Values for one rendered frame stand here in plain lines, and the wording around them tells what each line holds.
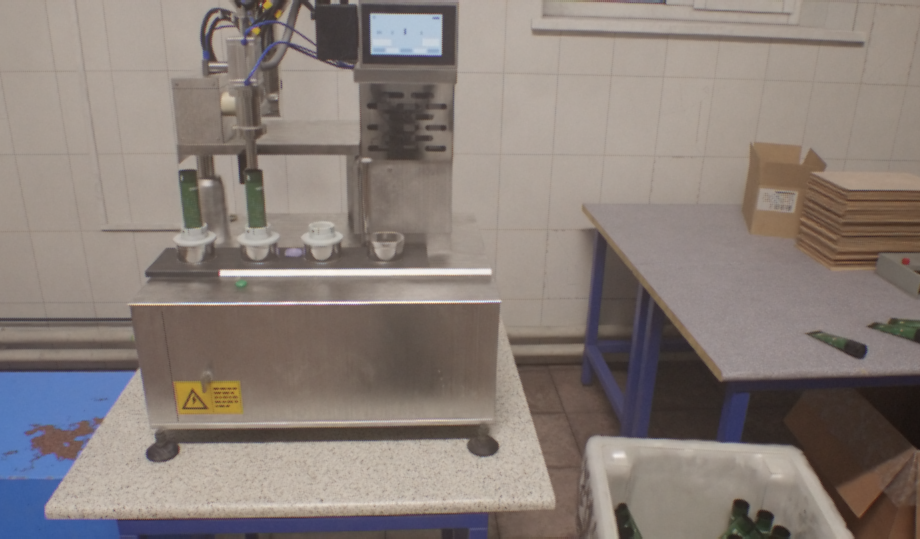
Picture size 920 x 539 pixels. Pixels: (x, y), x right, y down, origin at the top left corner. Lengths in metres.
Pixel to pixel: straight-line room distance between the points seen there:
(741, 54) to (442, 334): 2.07
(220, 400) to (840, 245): 1.78
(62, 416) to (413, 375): 0.89
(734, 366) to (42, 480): 1.42
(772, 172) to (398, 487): 1.73
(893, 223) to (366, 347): 1.70
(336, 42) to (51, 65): 1.82
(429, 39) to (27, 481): 1.13
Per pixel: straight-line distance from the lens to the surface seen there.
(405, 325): 1.14
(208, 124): 1.35
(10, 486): 1.65
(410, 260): 1.26
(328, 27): 1.27
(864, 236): 2.38
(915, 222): 2.45
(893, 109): 3.33
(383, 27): 1.24
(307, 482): 1.20
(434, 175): 1.29
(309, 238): 1.26
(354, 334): 1.15
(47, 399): 1.88
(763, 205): 2.55
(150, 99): 2.85
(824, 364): 1.73
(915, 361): 1.86
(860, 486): 2.32
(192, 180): 1.27
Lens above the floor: 1.48
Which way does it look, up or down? 21 degrees down
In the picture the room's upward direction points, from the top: 1 degrees clockwise
